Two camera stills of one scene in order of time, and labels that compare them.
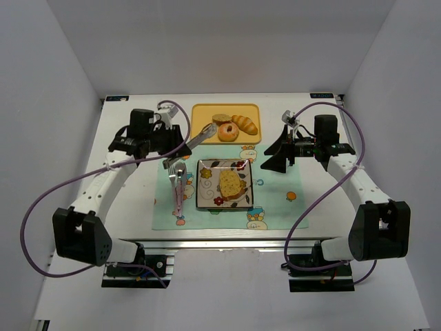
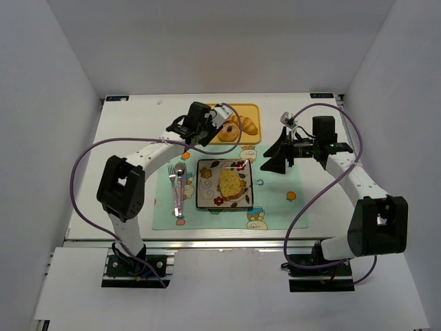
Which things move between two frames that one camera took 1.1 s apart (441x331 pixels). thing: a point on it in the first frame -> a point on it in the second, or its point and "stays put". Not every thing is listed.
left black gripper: x=173 y=138 -> x=205 y=134
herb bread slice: x=230 y=185 stays put
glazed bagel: x=228 y=132 stays put
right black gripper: x=291 y=149 stays put
